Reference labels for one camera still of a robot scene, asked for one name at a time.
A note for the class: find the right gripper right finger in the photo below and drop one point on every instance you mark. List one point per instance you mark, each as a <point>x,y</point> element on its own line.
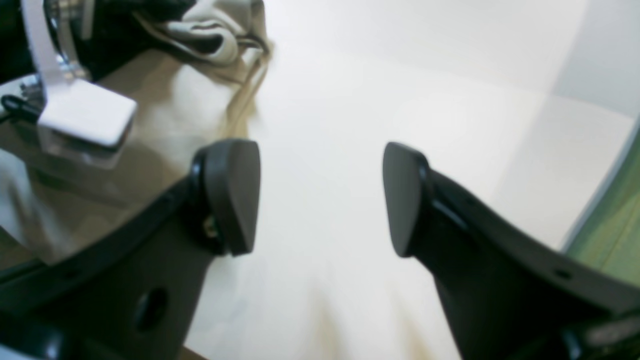
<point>505,295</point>

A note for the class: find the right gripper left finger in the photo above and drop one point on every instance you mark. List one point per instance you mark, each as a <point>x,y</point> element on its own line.
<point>133,294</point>

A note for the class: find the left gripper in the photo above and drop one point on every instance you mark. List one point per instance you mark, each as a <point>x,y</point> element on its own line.
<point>39,39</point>

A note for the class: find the beige t-shirt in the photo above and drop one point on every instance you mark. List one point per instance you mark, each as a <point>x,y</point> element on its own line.
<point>193,68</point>

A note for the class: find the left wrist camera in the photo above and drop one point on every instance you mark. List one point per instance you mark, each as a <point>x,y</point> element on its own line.
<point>88,112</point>

